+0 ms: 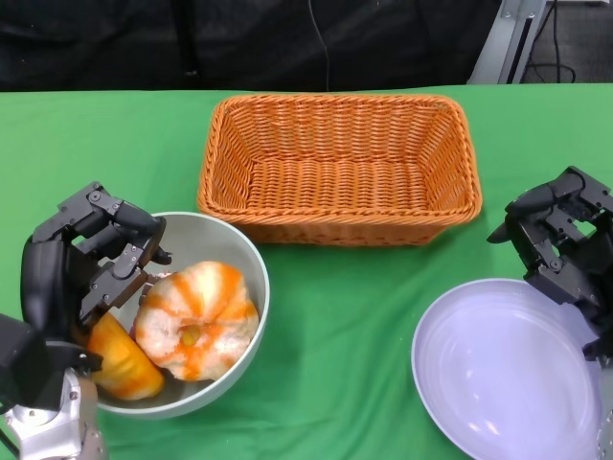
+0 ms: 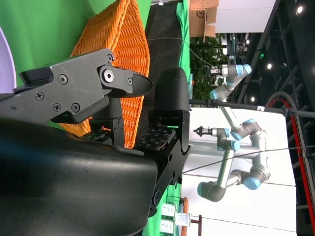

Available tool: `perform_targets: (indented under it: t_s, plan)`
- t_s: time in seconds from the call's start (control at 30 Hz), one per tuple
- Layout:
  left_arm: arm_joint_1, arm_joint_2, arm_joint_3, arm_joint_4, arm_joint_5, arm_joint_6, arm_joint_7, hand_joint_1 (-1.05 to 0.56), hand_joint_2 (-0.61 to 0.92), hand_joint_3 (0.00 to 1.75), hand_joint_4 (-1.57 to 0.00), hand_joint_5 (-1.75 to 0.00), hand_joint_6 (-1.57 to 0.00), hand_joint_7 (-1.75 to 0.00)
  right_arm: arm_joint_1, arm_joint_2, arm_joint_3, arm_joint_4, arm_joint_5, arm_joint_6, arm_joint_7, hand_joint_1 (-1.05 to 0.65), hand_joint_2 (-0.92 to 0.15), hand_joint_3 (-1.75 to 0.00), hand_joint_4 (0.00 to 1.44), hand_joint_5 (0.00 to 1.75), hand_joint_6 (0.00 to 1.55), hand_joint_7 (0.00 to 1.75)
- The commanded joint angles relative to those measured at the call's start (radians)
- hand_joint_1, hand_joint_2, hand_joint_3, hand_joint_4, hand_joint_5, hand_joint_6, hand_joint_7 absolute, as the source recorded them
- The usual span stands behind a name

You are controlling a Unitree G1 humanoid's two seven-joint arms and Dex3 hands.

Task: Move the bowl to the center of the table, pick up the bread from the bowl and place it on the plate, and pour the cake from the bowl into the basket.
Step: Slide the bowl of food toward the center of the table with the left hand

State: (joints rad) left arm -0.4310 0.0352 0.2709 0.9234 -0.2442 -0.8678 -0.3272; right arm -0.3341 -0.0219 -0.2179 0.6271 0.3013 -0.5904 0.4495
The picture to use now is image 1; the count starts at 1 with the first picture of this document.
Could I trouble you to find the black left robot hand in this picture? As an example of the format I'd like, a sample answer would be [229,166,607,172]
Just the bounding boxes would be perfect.
[21,180,172,346]

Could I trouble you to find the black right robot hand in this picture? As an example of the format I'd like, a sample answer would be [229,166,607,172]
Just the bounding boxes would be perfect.
[487,166,613,370]

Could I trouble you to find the orange oval bread loaf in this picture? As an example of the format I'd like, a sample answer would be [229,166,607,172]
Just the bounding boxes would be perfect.
[86,311,166,402]

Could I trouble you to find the orange striped ring bread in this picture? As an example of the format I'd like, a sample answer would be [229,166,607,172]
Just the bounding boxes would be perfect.
[135,261,261,382]

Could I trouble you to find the pale green bowl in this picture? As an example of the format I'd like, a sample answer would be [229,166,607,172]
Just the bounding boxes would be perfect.
[71,212,270,421]

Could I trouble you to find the lavender plate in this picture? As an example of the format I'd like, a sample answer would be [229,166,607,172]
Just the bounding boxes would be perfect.
[410,279,607,460]

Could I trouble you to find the orange wicker basket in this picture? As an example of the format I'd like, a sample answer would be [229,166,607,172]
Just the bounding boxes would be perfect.
[196,93,483,247]

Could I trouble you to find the grey metal stand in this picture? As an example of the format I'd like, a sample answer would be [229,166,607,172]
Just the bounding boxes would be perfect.
[466,0,547,85]

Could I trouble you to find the black backdrop cloth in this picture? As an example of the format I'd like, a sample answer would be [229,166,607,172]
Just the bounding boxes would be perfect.
[0,0,499,93]

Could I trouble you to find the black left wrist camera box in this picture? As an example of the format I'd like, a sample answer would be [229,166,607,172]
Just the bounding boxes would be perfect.
[0,313,104,411]

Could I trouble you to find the black floor cables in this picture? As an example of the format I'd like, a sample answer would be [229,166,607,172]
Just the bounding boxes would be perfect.
[524,0,576,83]

